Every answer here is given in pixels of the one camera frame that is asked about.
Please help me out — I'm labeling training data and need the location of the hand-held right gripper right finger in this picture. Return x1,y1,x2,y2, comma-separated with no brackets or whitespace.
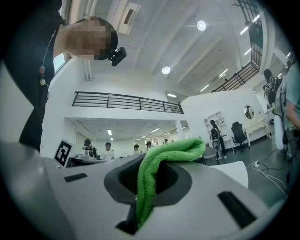
135,161,282,240

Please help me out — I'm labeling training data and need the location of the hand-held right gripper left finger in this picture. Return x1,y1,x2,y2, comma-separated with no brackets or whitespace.
43,153,142,240

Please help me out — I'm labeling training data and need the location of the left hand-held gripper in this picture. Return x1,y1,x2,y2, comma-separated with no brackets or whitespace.
53,138,96,169

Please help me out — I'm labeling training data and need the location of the green microfibre cloth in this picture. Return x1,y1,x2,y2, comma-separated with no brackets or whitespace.
135,137,207,230

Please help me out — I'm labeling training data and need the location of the black office chair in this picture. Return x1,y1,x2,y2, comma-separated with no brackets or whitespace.
231,121,251,154

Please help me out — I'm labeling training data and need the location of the black balcony railing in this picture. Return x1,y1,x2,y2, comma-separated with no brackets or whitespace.
71,90,185,115
211,0,264,94

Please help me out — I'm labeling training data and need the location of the person's body in black clothes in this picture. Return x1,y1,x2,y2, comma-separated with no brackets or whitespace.
4,0,119,152

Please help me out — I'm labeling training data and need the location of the glass window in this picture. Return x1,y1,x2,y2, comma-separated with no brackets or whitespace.
53,52,72,75

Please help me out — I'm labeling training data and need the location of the white vanity table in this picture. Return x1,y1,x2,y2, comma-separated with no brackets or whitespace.
243,116,270,142

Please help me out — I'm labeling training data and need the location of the ceiling air vent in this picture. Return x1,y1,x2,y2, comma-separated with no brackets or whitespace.
122,8,136,26

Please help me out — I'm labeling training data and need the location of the beige beaded cord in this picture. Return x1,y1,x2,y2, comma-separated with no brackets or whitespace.
37,29,58,87

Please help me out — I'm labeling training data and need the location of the long white cable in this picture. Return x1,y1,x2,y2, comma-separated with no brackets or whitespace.
246,161,289,197

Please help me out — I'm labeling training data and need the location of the white wall shelf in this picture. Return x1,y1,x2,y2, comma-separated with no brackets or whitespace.
203,111,228,143

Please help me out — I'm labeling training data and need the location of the black head-mounted camera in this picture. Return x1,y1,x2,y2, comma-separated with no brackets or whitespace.
109,46,128,67

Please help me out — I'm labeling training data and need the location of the round wall mirror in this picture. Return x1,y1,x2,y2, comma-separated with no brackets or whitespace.
243,105,255,120

